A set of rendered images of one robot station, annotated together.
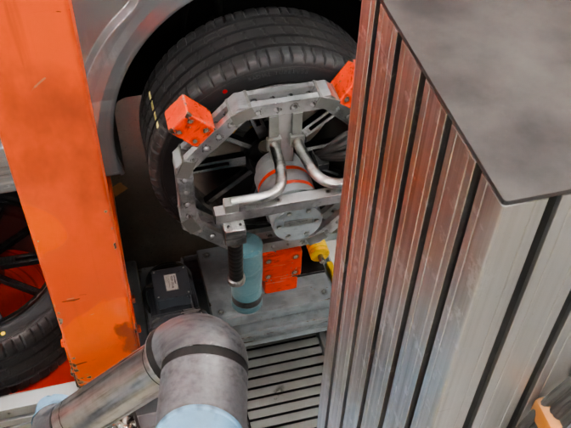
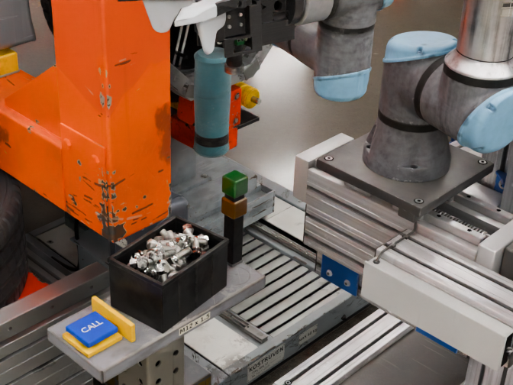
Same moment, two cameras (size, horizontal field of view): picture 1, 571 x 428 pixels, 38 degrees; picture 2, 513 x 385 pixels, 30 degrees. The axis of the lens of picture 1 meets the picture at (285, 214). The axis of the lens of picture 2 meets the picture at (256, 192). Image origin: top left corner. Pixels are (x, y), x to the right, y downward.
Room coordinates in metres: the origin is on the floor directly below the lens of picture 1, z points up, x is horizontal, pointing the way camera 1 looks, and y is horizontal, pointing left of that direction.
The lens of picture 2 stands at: (-0.47, 1.08, 1.63)
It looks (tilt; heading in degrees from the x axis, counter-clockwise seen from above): 31 degrees down; 329
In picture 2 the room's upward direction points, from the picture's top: 3 degrees clockwise
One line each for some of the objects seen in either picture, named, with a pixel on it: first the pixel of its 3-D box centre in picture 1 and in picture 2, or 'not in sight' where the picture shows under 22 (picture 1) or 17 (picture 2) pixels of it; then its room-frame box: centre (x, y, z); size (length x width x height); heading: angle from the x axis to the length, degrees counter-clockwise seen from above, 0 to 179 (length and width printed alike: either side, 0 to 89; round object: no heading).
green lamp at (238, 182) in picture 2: not in sight; (234, 184); (0.97, 0.26, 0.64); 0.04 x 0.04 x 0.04; 16
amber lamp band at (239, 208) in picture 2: not in sight; (233, 205); (0.97, 0.26, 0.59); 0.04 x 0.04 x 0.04; 16
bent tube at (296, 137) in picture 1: (335, 149); not in sight; (1.42, -0.11, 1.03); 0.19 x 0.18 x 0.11; 16
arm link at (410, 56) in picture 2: not in sight; (421, 74); (0.64, 0.10, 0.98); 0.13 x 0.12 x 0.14; 2
